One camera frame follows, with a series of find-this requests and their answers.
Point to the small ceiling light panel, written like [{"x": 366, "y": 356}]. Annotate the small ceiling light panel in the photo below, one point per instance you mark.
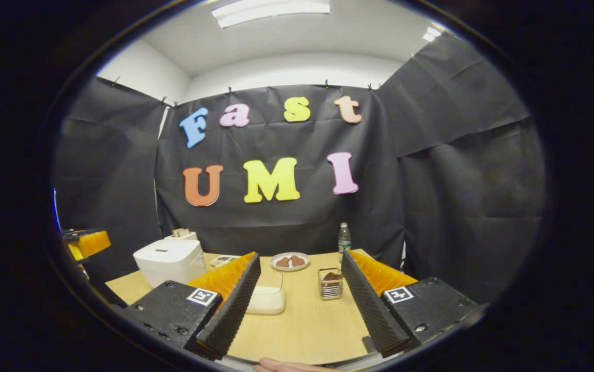
[{"x": 432, "y": 34}]

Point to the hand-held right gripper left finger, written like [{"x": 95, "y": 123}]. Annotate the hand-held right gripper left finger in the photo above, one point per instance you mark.
[{"x": 230, "y": 310}]

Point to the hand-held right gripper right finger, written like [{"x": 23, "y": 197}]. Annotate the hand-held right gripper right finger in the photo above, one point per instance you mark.
[{"x": 369, "y": 310}]

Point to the long ceiling light panel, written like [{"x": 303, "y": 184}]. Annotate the long ceiling light panel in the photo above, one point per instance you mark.
[{"x": 271, "y": 10}]

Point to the white toaster with bread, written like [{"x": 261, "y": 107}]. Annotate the white toaster with bread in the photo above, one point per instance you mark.
[{"x": 186, "y": 236}]

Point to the green water bottle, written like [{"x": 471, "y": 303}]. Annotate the green water bottle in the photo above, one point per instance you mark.
[{"x": 344, "y": 243}]

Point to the white divided seasoning dish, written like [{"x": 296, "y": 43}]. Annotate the white divided seasoning dish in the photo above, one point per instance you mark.
[{"x": 222, "y": 260}]

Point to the brown meat piece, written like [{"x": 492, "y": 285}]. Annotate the brown meat piece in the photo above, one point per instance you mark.
[
  {"x": 297, "y": 261},
  {"x": 283, "y": 262}
]

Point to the white rice cooker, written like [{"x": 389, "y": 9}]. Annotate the white rice cooker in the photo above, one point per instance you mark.
[{"x": 168, "y": 263}]

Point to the black backdrop cloth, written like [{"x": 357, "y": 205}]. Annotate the black backdrop cloth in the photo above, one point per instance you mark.
[{"x": 276, "y": 227}]

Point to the white round plate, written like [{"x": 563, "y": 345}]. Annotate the white round plate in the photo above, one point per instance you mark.
[{"x": 290, "y": 269}]

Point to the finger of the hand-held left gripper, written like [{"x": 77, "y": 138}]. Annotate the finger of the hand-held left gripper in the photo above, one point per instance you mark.
[{"x": 95, "y": 243}]

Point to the clear box of rice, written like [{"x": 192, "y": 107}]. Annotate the clear box of rice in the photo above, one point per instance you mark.
[{"x": 268, "y": 305}]

